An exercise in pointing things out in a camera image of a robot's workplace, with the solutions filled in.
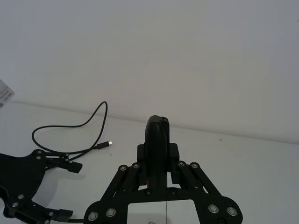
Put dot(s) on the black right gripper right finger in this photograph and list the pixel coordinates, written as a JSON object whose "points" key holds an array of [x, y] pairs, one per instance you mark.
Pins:
{"points": [[198, 184]]}

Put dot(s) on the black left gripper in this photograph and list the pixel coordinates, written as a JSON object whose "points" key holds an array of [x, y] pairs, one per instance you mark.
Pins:
{"points": [[25, 172]]}

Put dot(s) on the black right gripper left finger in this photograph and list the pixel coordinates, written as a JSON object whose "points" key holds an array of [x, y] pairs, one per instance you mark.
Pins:
{"points": [[121, 186]]}

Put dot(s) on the black plastic tool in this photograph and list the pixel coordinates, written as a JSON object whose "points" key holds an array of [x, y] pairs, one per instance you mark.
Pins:
{"points": [[156, 149]]}

